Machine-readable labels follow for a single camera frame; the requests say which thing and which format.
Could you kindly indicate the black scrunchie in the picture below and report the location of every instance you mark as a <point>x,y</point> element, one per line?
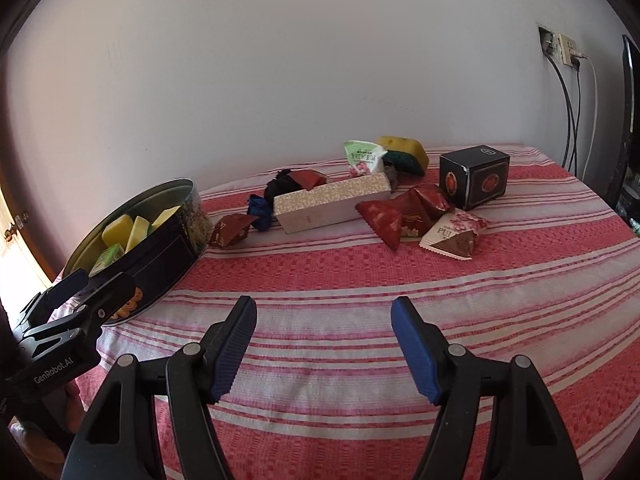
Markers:
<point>277,187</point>

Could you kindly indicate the green white tissue pack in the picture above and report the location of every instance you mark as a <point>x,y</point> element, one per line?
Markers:
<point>107,257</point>

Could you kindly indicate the brown red snack packet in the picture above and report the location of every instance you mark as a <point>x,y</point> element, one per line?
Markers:
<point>230,230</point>

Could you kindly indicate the open wall outlet box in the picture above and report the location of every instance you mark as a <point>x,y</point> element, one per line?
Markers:
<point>547,40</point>

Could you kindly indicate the white wall socket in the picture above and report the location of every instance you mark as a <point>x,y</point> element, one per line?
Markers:
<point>567,50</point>

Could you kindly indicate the black flat screen monitor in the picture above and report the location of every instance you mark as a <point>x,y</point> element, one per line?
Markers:
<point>632,110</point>

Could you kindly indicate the round dark metal tin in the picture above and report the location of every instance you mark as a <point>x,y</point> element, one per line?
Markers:
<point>160,260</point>

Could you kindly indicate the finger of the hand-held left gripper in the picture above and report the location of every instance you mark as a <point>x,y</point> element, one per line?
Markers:
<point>112,295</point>
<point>67,287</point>

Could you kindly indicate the black box with red emblem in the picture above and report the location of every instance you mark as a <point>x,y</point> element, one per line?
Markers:
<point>475,180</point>

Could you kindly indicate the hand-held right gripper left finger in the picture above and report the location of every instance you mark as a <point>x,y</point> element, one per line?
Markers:
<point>232,355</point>

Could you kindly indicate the green white snack packet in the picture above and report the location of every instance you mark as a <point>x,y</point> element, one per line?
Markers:
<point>362,157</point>

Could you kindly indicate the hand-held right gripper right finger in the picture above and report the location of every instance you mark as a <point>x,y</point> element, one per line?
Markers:
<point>417,355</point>

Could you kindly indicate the blue wrapped candy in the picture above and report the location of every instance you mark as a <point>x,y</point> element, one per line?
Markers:
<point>260,210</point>

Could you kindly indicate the pink brown snack packet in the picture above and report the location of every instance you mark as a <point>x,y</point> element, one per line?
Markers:
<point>452,235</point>

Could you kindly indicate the long beige patterned box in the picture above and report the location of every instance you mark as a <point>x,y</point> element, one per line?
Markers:
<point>325,205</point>

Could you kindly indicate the red white striped tablecloth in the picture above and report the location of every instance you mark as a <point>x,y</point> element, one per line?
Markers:
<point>325,280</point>

